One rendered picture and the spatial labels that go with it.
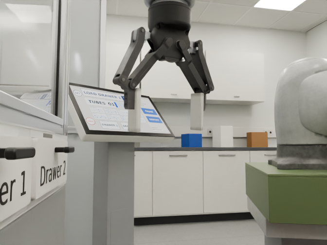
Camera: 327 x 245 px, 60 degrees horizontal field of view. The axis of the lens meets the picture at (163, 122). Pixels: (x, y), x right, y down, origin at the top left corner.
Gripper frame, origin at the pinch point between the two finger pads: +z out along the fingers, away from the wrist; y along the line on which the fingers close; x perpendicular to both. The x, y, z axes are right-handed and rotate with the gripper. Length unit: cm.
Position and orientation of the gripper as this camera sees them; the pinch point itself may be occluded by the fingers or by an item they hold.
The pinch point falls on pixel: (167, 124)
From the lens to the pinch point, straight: 49.7
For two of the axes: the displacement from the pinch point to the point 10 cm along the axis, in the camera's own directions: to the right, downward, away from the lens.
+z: -0.2, 10.0, 0.3
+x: 5.8, 0.3, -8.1
